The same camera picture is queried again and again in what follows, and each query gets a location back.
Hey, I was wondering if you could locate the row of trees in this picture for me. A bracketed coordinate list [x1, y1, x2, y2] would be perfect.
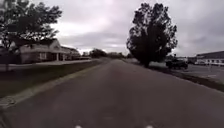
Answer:
[88, 48, 127, 60]

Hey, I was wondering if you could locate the grey asphalt road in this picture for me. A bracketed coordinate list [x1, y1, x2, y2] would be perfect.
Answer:
[0, 59, 224, 128]

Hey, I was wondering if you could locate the tall dense tree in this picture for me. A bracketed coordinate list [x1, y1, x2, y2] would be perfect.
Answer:
[125, 2, 179, 69]

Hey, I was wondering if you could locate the dark vehicle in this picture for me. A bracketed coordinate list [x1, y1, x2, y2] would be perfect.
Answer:
[165, 57, 190, 71]

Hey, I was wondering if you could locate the house with dark roof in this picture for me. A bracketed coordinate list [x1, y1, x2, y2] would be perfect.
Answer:
[0, 38, 82, 65]

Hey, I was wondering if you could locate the grass strip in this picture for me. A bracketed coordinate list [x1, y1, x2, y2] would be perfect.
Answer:
[0, 59, 103, 99]

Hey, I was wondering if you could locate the pale gravel strip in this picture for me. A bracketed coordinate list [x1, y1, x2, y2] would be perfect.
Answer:
[0, 61, 108, 110]

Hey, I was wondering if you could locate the grey paved lot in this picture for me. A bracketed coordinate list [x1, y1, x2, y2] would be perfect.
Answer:
[149, 62, 224, 84]

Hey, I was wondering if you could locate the long low building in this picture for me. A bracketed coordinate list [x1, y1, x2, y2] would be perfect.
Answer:
[194, 50, 224, 67]

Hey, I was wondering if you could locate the tree with spreading crown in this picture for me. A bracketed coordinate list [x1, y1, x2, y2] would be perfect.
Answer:
[0, 0, 64, 73]

